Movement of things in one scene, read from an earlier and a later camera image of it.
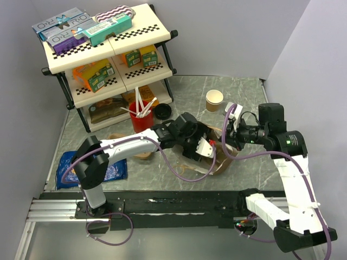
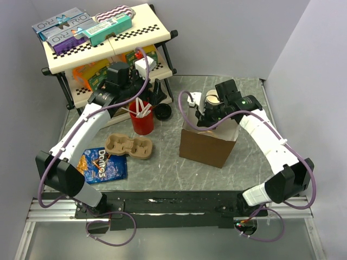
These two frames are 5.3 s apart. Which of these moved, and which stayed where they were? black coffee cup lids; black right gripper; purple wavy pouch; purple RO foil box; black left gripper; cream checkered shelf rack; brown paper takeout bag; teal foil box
Moved: black left gripper; black right gripper; brown paper takeout bag
Stayed: purple RO foil box; cream checkered shelf rack; purple wavy pouch; teal foil box; black coffee cup lids
